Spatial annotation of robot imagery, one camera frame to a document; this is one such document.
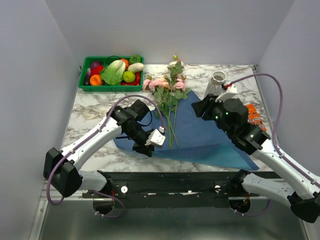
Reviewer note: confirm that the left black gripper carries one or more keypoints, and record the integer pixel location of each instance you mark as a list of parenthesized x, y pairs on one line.
[(146, 150)]

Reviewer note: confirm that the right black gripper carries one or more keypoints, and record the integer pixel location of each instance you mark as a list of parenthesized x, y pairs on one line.
[(205, 105)]

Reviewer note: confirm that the pink rose stem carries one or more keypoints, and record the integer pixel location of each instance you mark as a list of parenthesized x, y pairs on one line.
[(178, 91), (161, 89)]

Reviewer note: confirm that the blue wrapping paper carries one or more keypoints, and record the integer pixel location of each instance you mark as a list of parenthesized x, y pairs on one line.
[(201, 142)]

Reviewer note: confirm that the cream rose stem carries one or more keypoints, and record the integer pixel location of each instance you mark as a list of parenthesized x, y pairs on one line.
[(176, 67)]

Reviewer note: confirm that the cream ribbon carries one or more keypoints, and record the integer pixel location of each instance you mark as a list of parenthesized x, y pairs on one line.
[(94, 113)]

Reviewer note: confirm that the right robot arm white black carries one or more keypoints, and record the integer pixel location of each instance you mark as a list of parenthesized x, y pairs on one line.
[(301, 189)]

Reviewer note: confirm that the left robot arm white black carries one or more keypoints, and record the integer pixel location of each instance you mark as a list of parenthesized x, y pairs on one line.
[(63, 168)]

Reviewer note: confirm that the white ribbed vase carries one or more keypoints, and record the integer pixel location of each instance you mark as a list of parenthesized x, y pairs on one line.
[(214, 86)]

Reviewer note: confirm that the orange packet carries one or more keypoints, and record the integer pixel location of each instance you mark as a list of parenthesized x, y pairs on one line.
[(254, 117)]

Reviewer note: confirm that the red chili toy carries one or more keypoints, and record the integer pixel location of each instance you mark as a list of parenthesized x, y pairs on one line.
[(135, 83)]

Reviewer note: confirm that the white radish toy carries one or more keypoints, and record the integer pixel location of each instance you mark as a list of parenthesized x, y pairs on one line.
[(136, 67)]

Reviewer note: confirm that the green lime toy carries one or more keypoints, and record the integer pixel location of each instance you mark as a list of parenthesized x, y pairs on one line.
[(129, 77)]

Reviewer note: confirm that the green bell pepper toy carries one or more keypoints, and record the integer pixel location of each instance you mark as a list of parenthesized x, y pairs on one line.
[(135, 59)]

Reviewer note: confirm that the green toy cabbage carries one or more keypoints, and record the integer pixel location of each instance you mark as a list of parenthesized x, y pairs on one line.
[(113, 74)]

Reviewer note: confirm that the green plastic basket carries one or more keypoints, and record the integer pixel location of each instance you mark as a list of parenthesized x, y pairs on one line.
[(106, 60)]

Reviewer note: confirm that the orange toy carrot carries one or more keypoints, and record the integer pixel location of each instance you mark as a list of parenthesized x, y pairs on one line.
[(96, 80)]

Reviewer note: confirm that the purple eggplant toy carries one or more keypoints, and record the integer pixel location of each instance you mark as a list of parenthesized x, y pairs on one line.
[(86, 81)]

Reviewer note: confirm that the red tomato toy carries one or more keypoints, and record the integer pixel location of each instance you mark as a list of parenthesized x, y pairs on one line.
[(96, 70)]

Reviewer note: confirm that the purple onion toy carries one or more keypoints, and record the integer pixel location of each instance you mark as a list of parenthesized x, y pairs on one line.
[(95, 64)]

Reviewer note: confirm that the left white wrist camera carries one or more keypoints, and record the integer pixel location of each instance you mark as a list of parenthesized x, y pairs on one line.
[(156, 138)]

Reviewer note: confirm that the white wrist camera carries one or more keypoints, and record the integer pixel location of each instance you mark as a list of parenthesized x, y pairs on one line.
[(230, 92), (156, 138)]

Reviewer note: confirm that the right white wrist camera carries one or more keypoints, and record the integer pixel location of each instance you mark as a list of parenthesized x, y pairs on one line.
[(230, 92)]

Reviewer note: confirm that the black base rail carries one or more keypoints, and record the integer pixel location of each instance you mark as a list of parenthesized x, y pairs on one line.
[(178, 189)]

